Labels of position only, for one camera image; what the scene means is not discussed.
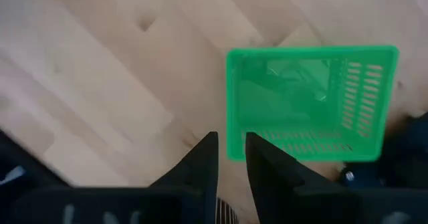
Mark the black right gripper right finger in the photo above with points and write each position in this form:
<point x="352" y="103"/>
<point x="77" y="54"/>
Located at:
<point x="267" y="177"/>

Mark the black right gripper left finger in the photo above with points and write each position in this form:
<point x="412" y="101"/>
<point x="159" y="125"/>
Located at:
<point x="204" y="170"/>

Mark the green plastic slotted basket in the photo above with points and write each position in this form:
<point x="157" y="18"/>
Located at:
<point x="284" y="100"/>

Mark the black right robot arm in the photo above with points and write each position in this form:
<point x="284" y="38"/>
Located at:
<point x="401" y="157"/>

